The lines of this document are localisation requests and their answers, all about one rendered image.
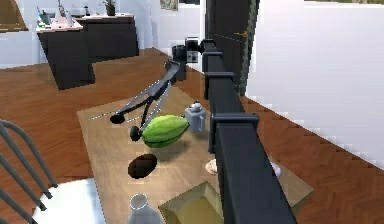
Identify pale round bread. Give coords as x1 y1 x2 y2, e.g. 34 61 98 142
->
205 158 283 180

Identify clear glass bottle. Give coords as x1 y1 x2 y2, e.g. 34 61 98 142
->
127 192 165 224

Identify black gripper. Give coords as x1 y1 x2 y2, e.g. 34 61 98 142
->
109 44 188 143

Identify grey tap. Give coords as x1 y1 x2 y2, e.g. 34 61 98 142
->
57 0 68 18

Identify grey chair with white seat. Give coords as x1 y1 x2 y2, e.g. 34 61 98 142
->
0 119 108 224

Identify grey pepper shaker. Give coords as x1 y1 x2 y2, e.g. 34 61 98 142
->
184 100 208 133

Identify dark room door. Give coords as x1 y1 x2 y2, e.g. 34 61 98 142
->
205 0 262 98

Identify black cupboard with pale worktop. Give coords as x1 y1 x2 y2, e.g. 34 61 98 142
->
77 12 140 64
35 16 97 92

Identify olive yellow square box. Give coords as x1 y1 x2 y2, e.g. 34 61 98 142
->
157 181 232 224

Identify dark brown oval potato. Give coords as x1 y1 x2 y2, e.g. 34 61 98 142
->
127 152 159 180

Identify house plant in dark pot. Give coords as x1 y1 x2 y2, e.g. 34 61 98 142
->
102 0 117 17

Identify brown wooden dining table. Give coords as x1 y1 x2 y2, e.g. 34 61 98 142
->
76 85 315 224

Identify framed wall picture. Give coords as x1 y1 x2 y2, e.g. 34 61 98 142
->
159 0 180 12

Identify teal spray bottle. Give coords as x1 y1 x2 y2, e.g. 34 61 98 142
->
35 6 52 28

